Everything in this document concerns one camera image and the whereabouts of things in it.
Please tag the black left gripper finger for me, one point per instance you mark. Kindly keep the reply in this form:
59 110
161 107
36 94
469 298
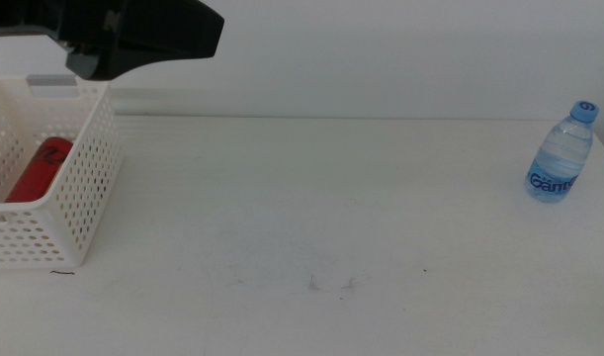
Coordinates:
178 29
104 64

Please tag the clear water bottle blue cap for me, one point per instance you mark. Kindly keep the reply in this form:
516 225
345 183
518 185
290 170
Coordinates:
558 158

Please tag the red soda can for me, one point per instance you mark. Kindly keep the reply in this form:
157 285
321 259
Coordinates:
34 173

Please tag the thin black thread scrap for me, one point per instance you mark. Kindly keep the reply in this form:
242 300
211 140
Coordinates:
63 272

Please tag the white perforated plastic basket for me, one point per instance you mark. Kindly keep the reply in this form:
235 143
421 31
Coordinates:
20 207

